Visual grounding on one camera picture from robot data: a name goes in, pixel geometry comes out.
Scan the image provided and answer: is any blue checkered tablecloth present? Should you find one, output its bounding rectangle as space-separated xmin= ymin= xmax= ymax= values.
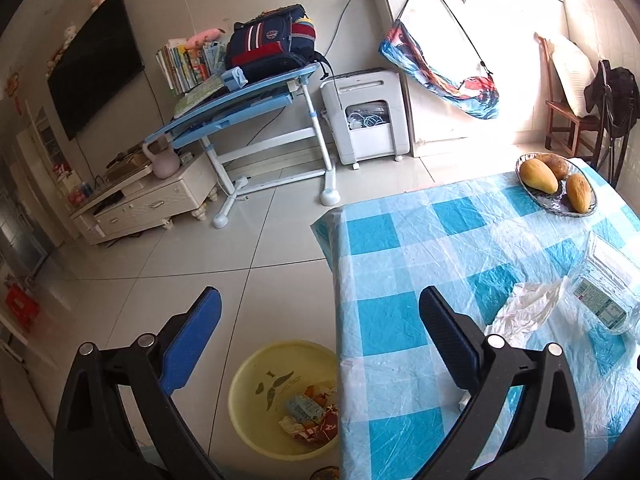
xmin=310 ymin=157 xmax=640 ymax=480

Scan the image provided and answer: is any black wall television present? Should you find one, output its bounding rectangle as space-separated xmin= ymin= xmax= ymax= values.
xmin=48 ymin=0 xmax=144 ymax=140

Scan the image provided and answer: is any white balcony cabinet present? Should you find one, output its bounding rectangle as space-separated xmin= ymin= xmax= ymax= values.
xmin=374 ymin=0 xmax=567 ymax=148

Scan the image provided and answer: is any brown mango back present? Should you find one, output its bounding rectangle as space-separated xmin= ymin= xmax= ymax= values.
xmin=536 ymin=153 xmax=570 ymax=181

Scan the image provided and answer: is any colourful hanging bag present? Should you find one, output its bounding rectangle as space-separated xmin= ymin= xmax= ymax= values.
xmin=378 ymin=18 xmax=499 ymax=119

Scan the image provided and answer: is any red plastic stool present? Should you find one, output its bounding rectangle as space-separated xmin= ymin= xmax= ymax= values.
xmin=6 ymin=284 xmax=40 ymax=333

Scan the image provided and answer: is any blue children study desk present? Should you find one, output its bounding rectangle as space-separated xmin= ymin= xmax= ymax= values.
xmin=143 ymin=62 xmax=343 ymax=230

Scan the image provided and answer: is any white tv cabinet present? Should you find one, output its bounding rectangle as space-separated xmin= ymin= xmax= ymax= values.
xmin=70 ymin=155 xmax=217 ymax=245

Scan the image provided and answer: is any red snack bag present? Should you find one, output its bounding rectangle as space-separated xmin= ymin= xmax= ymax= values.
xmin=293 ymin=404 xmax=338 ymax=445

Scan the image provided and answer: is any yellow mango left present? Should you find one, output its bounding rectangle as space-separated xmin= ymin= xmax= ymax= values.
xmin=518 ymin=158 xmax=559 ymax=194

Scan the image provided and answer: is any navy red school backpack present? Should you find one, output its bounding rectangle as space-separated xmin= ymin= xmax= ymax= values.
xmin=224 ymin=3 xmax=324 ymax=82

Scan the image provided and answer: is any white tissue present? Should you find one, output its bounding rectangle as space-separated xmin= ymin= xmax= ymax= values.
xmin=485 ymin=276 xmax=570 ymax=348

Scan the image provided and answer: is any dark fruit plate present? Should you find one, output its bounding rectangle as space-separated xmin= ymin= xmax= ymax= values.
xmin=515 ymin=153 xmax=598 ymax=217

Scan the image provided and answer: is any wooden chair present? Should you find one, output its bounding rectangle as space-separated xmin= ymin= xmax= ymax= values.
xmin=534 ymin=32 xmax=599 ymax=159

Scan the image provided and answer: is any clear plastic water bottle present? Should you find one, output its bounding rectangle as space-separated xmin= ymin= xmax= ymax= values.
xmin=568 ymin=232 xmax=639 ymax=335

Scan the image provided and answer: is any pink kettlebell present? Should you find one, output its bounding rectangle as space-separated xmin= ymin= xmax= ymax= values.
xmin=141 ymin=138 xmax=180 ymax=180

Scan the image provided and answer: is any yellow mango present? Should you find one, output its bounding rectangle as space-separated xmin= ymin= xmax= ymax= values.
xmin=566 ymin=174 xmax=591 ymax=214
xmin=518 ymin=158 xmax=559 ymax=194

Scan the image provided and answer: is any row of books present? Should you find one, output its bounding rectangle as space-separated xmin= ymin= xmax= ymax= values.
xmin=155 ymin=39 xmax=226 ymax=96

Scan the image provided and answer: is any yellow mango right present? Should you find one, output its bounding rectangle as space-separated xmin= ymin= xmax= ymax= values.
xmin=566 ymin=174 xmax=591 ymax=214

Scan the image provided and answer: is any white air purifier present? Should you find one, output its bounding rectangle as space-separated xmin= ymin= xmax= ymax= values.
xmin=320 ymin=68 xmax=410 ymax=169

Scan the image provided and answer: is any pink plush toy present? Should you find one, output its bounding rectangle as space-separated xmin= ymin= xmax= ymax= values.
xmin=184 ymin=27 xmax=226 ymax=50

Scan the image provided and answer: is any yellow plastic basin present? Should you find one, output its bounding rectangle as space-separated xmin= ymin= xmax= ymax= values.
xmin=228 ymin=339 xmax=337 ymax=462

